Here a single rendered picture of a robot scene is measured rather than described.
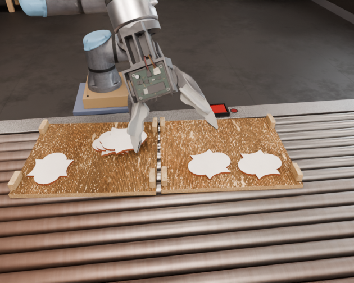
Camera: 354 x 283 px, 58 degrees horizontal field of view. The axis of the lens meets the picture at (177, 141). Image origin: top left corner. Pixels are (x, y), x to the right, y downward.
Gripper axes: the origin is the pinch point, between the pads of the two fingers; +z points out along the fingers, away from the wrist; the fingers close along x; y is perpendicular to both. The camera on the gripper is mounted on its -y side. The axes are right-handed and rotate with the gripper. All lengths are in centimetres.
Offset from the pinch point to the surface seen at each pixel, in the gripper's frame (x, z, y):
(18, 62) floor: -217, -103, -312
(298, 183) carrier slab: 23, 27, -36
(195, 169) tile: -4.4, 14.9, -36.6
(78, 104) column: -52, -17, -77
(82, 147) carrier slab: -39, -1, -42
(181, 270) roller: -10.5, 30.9, -10.8
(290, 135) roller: 28, 18, -61
